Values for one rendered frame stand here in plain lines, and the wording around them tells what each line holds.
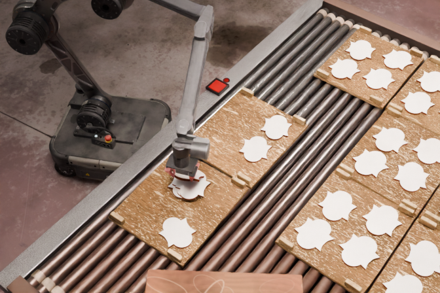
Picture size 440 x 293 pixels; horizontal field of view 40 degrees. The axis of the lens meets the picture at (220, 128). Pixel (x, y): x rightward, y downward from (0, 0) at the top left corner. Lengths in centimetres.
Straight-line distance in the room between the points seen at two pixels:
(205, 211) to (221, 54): 217
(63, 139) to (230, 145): 132
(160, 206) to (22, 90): 213
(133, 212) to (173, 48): 223
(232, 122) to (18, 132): 179
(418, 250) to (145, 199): 100
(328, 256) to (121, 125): 169
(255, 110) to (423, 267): 93
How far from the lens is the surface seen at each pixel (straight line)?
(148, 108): 359
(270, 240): 223
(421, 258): 226
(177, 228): 222
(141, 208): 229
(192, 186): 230
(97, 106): 340
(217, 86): 271
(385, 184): 242
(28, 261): 228
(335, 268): 218
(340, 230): 226
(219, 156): 242
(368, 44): 298
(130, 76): 416
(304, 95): 270
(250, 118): 256
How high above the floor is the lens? 281
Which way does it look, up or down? 48 degrees down
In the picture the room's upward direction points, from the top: straight up
